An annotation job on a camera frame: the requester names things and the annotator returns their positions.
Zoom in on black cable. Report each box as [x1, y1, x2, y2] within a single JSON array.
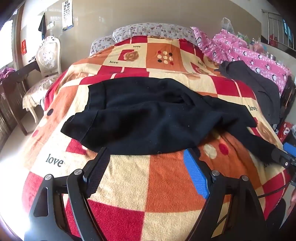
[[255, 176, 293, 199]]

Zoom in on dark wooden desk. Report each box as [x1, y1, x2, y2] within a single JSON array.
[[0, 59, 40, 139]]

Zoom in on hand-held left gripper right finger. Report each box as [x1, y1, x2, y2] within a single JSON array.
[[183, 148, 270, 241]]

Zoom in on window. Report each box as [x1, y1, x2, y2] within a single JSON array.
[[0, 20, 15, 70]]

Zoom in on large floral pillow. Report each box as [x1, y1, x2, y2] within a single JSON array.
[[112, 22, 198, 45]]

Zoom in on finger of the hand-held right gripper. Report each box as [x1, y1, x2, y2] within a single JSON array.
[[282, 142, 296, 155], [271, 147, 296, 168]]

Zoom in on white ornate chair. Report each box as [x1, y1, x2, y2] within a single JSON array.
[[22, 36, 62, 123]]

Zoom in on small floral pillow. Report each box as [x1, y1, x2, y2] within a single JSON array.
[[89, 35, 115, 56]]

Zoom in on checkered printed blanket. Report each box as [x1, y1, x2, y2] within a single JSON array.
[[22, 35, 292, 241]]

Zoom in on red packet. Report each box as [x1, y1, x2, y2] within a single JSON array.
[[276, 122, 295, 142]]

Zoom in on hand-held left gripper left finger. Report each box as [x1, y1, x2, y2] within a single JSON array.
[[24, 146, 111, 241]]

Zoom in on eye chart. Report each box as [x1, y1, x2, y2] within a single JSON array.
[[62, 0, 74, 32]]

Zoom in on clear plastic bag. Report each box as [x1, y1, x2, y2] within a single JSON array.
[[221, 17, 233, 33]]

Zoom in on purple cloth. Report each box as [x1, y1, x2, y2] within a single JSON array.
[[0, 67, 15, 82]]

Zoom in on dark hanging cloth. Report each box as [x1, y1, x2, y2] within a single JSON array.
[[38, 13, 47, 40]]

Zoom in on dark grey garment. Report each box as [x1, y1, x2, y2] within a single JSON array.
[[214, 61, 282, 126]]

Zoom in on pink penguin print quilt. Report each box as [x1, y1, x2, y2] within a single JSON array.
[[191, 27, 292, 96]]

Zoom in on black pants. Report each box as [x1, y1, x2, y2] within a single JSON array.
[[60, 77, 278, 164]]

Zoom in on metal railing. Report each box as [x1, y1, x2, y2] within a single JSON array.
[[261, 9, 296, 50]]

